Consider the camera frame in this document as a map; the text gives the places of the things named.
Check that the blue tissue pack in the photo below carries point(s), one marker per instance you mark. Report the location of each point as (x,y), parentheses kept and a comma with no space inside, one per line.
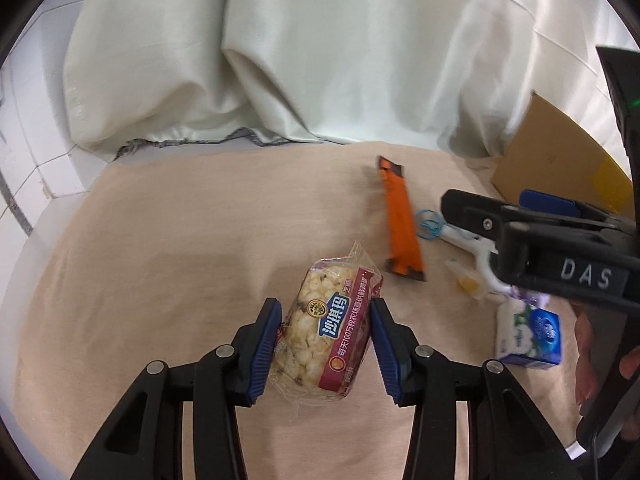
(530,337)

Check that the person's right hand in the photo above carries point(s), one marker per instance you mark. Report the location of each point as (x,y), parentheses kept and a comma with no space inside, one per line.
(585,355)

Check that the white curtain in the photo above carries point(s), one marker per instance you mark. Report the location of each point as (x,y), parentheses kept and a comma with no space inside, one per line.
(325,50)

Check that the puffed rice snack packet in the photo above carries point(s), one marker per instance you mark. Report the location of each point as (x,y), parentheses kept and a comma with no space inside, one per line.
(327,330)

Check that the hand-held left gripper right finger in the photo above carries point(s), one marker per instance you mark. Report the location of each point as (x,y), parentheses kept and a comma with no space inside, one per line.
(384,355)

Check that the brown cardboard box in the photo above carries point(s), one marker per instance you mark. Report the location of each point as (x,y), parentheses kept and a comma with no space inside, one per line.
(555,160)

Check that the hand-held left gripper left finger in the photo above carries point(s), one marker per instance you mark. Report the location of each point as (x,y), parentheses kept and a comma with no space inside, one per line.
(265,352)

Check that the orange snack bar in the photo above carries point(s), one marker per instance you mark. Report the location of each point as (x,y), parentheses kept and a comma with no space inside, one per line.
(402,230)

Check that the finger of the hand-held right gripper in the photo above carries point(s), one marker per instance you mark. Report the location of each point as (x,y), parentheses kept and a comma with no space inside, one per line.
(480,220)
(550,202)

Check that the small clear yellow bottle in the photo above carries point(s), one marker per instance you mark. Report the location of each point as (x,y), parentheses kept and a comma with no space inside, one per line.
(468,284)

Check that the beige tablecloth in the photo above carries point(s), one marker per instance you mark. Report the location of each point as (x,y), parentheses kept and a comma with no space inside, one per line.
(200,240)

